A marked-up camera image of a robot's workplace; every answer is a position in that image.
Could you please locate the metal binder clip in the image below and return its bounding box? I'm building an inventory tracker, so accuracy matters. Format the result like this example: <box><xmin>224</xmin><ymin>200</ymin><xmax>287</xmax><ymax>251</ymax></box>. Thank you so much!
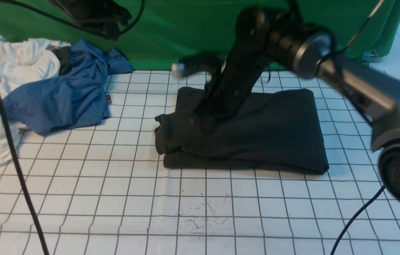
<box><xmin>361</xmin><ymin>50</ymin><xmax>379</xmax><ymax>63</ymax></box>

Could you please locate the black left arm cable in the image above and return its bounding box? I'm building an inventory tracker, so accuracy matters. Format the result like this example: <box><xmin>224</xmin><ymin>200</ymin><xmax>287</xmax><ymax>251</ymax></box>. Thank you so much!
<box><xmin>0</xmin><ymin>0</ymin><xmax>146</xmax><ymax>255</ymax></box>

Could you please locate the white grid table mat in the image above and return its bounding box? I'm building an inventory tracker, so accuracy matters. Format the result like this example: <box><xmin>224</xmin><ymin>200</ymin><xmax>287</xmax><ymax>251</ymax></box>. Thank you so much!
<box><xmin>17</xmin><ymin>71</ymin><xmax>382</xmax><ymax>255</ymax></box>

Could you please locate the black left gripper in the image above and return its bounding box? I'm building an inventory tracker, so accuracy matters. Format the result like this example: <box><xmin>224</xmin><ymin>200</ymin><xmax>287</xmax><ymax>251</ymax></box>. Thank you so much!
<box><xmin>50</xmin><ymin>0</ymin><xmax>132</xmax><ymax>40</ymax></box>

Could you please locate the blue crumpled shirt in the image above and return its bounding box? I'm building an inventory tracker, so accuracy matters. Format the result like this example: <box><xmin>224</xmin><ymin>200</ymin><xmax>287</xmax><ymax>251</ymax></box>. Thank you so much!
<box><xmin>2</xmin><ymin>39</ymin><xmax>133</xmax><ymax>136</ymax></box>

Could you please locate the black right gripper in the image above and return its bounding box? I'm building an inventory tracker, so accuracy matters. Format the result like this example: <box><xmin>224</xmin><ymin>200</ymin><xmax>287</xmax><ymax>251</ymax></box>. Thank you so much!
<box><xmin>195</xmin><ymin>7</ymin><xmax>292</xmax><ymax>121</ymax></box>

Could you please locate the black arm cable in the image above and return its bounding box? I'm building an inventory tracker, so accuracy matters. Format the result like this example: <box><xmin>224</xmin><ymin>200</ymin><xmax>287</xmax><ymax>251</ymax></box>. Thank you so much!
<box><xmin>0</xmin><ymin>0</ymin><xmax>146</xmax><ymax>255</ymax></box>
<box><xmin>329</xmin><ymin>0</ymin><xmax>388</xmax><ymax>255</ymax></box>

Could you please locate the dark gray long-sleeved shirt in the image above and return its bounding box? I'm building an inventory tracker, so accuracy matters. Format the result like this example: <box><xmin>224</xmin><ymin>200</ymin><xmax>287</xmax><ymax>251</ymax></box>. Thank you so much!
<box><xmin>155</xmin><ymin>87</ymin><xmax>329</xmax><ymax>175</ymax></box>

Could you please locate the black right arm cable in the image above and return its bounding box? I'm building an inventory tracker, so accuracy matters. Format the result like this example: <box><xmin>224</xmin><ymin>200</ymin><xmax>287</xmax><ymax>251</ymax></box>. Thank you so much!
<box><xmin>329</xmin><ymin>0</ymin><xmax>388</xmax><ymax>255</ymax></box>

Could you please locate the white crumpled shirt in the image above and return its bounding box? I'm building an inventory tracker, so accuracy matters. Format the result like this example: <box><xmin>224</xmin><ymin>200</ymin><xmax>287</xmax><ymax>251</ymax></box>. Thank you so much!
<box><xmin>0</xmin><ymin>36</ymin><xmax>70</xmax><ymax>165</ymax></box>

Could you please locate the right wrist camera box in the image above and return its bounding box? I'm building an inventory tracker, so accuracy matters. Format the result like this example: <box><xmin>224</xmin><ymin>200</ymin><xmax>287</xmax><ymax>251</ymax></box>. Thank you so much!
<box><xmin>171</xmin><ymin>53</ymin><xmax>223</xmax><ymax>78</ymax></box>

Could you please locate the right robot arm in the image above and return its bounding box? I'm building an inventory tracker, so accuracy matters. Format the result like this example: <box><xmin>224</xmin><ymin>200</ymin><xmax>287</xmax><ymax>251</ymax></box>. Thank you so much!
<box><xmin>195</xmin><ymin>4</ymin><xmax>400</xmax><ymax>202</ymax></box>

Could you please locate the green backdrop cloth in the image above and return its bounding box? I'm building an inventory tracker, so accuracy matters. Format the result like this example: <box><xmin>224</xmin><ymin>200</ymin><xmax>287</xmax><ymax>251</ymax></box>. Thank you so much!
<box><xmin>0</xmin><ymin>0</ymin><xmax>400</xmax><ymax>70</ymax></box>

